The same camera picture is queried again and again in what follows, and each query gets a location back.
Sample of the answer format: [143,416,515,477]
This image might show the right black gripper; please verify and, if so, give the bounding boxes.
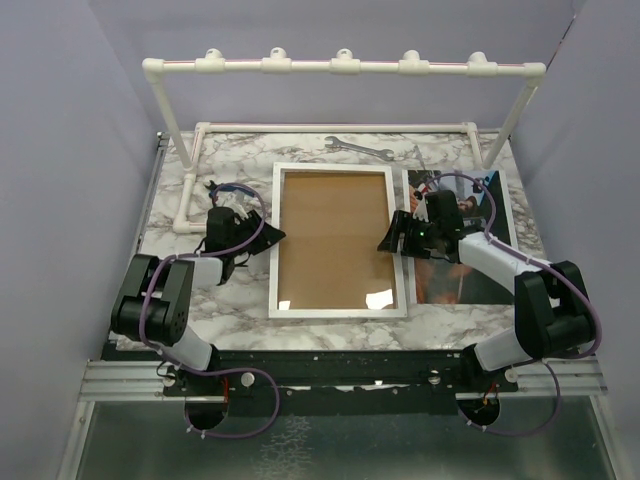
[377,209,440,259]

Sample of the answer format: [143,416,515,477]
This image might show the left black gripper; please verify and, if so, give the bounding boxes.
[228,209,286,256]

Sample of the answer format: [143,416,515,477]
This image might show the white picture frame with photo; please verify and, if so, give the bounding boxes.
[267,162,409,320]

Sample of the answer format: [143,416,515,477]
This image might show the brown frame backing board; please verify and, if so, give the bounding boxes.
[277,169,399,311]

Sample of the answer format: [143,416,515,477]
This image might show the printed photo with mat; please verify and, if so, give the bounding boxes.
[402,170,517,305]

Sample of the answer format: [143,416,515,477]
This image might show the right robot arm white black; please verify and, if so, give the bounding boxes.
[377,191,602,391]

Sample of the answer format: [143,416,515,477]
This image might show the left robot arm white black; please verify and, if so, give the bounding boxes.
[111,207,286,395]

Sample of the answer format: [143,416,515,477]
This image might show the silver open-end wrench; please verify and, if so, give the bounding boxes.
[325,136,395,162]

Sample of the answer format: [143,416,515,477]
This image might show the white PVC pipe rack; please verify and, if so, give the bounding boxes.
[142,47,547,234]

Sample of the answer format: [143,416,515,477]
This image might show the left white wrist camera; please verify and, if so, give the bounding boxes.
[216,190,252,219]

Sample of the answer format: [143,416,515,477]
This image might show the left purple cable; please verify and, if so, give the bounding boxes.
[137,182,282,442]

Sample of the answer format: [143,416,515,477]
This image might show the purple cable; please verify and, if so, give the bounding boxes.
[424,172,604,439]
[137,182,282,442]

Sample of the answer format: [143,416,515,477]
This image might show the blue handled pliers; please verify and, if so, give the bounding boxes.
[205,180,254,197]

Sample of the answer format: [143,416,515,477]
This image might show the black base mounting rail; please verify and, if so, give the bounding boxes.
[163,350,518,417]

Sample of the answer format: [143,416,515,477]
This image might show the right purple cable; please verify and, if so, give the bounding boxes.
[424,172,604,439]

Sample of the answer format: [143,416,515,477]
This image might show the aluminium extrusion rail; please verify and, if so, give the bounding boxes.
[79,357,174,401]

